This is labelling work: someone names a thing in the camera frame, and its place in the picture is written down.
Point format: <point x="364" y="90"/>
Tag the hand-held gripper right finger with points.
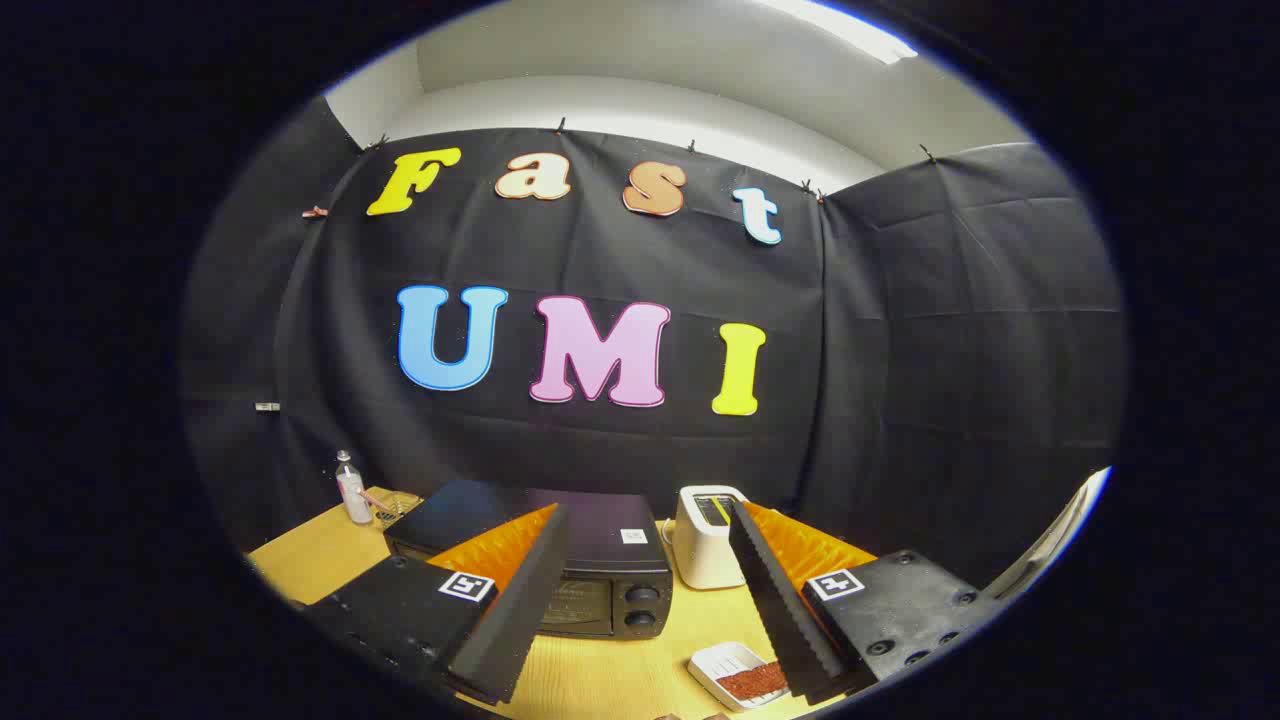
<point x="780" y="610"/>

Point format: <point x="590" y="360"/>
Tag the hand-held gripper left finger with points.
<point x="520" y="620"/>

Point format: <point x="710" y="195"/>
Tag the reddish brown meat slice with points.
<point x="750" y="682"/>

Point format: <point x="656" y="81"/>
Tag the black toaster oven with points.
<point x="590" y="520"/>

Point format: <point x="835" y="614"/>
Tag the white pop-up toaster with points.
<point x="700" y="550"/>

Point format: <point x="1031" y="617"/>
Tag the white rectangular dish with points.
<point x="720" y="662"/>

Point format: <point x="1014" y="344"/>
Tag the pink striped straw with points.
<point x="374" y="499"/>

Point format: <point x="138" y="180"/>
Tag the clear plastic bottle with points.
<point x="353" y="495"/>

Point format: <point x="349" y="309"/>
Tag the black backdrop cloth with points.
<point x="600" y="250"/>

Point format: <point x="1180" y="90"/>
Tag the ceiling light strip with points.
<point x="850" y="30"/>

